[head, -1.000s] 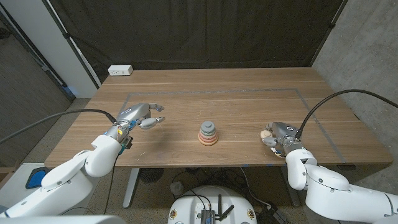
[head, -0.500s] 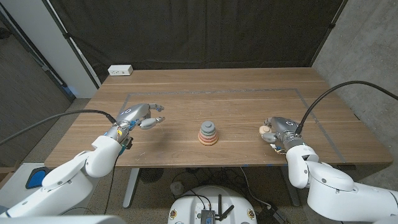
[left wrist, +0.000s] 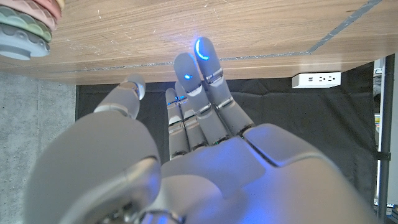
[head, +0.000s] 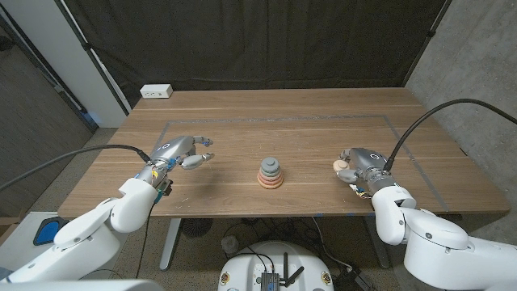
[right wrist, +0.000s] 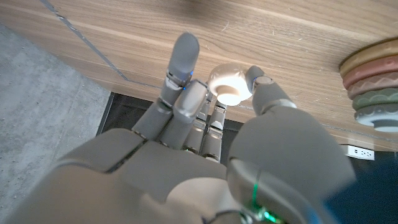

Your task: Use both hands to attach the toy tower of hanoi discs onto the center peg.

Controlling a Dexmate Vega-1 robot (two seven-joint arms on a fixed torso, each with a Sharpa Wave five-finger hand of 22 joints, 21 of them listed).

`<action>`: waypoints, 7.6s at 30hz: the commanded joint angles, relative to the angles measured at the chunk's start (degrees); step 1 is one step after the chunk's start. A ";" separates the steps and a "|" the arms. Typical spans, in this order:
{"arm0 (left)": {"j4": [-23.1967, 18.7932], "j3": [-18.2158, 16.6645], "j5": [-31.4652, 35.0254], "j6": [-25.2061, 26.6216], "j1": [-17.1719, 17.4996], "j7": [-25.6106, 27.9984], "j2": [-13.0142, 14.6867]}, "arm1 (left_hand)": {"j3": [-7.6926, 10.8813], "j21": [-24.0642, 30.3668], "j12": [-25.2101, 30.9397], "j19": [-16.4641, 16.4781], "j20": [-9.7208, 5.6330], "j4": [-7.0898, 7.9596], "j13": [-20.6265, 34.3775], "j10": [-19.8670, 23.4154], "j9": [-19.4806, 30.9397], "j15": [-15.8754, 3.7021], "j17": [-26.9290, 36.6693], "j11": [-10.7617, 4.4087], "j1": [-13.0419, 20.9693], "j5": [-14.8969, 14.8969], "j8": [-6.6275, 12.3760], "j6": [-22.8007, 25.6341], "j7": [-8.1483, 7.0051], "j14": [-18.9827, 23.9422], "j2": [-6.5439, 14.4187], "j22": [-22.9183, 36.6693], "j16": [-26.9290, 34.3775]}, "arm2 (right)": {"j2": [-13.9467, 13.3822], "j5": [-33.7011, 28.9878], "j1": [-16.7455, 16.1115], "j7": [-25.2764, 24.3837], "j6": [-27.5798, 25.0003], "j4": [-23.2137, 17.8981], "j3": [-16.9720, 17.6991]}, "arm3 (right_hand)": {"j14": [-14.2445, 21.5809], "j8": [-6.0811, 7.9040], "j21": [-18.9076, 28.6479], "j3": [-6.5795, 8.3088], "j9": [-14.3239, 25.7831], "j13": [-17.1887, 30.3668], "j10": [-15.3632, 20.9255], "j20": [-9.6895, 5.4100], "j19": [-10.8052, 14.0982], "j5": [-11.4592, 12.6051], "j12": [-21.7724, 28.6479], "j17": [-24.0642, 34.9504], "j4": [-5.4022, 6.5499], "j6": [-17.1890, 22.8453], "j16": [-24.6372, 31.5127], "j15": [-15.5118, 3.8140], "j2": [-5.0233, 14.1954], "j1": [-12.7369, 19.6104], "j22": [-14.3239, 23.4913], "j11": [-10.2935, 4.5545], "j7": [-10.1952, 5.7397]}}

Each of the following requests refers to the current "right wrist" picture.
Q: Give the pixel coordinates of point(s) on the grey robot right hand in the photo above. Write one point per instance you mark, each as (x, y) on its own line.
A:
(174, 180)

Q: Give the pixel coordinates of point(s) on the small beige toy disc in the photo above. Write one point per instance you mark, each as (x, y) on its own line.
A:
(228, 84)

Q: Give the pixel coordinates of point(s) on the grey toy disc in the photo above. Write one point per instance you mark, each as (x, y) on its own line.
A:
(377, 116)

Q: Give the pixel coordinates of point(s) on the dusty pink toy disc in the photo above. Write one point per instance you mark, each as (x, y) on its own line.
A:
(374, 85)

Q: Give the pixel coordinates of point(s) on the coral red toy disc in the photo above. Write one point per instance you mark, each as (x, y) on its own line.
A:
(373, 73)

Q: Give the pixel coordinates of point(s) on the orange toy disc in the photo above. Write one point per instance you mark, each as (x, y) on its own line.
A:
(370, 56)

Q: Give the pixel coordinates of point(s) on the black backdrop curtain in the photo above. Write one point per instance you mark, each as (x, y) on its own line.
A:
(124, 115)

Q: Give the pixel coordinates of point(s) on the black backdrop stand pole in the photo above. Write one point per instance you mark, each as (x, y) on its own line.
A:
(105, 113)

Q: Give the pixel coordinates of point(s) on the white power strip box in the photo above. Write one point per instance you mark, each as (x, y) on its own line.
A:
(359, 152)

